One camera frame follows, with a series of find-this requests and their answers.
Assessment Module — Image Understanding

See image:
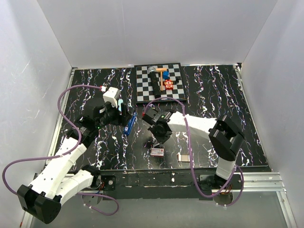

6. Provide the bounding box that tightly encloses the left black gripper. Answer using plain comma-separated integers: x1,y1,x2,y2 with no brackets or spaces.
96,99,132,129

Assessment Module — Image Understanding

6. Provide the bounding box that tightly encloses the blue black stapler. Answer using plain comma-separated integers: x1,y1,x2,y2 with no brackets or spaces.
123,111,137,136

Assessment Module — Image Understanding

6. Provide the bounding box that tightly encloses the light blue stapler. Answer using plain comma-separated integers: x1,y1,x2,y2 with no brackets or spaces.
118,99,127,116

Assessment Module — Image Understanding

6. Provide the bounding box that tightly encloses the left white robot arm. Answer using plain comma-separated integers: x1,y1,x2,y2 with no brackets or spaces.
17,100,134,224

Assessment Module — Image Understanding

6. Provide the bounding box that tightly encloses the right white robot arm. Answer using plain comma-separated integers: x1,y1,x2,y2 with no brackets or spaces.
142,108,245,189

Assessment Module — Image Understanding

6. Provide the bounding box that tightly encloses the red white staple box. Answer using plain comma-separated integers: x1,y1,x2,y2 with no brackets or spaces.
150,148,164,157

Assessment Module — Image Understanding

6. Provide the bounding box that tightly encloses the black white checkerboard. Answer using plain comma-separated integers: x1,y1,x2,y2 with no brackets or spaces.
135,63,187,103

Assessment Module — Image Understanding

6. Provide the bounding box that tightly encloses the open staple box tray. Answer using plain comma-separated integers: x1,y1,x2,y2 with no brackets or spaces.
177,153,190,162

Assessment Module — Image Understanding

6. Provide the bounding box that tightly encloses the red toy figure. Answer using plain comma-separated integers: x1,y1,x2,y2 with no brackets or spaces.
164,79,174,90

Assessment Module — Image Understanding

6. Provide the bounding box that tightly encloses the black microphone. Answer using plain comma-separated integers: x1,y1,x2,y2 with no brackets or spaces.
147,66,161,98

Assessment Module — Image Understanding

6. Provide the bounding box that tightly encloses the blue toy block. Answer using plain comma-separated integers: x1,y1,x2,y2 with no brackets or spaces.
162,71,170,80

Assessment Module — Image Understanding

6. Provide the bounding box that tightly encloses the wooden toy hammer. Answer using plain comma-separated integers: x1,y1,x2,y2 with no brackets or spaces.
156,68,167,91

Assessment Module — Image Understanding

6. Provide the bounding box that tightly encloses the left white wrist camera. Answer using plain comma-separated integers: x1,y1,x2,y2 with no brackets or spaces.
103,87,120,108

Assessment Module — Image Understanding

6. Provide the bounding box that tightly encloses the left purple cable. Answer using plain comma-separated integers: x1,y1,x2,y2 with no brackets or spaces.
2,85,119,216

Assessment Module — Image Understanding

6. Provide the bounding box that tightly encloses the purple cable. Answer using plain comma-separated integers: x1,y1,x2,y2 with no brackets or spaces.
142,96,245,206
2,85,119,216

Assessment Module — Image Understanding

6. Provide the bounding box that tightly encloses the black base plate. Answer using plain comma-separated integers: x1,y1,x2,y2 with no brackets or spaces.
73,166,262,201

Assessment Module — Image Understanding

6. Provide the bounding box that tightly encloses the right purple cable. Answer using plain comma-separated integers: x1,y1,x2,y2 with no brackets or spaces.
142,96,245,206

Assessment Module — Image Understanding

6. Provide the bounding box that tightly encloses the aluminium frame rail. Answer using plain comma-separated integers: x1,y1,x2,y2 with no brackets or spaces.
20,68,76,225

